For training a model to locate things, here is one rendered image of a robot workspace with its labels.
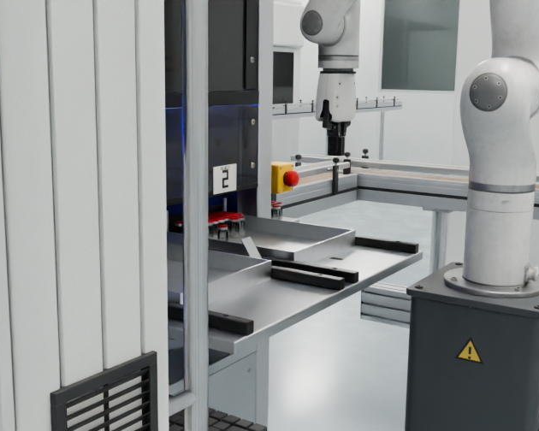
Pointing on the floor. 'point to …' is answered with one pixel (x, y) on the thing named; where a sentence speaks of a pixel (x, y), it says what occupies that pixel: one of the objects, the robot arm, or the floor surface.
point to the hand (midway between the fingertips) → (336, 145)
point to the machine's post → (265, 10)
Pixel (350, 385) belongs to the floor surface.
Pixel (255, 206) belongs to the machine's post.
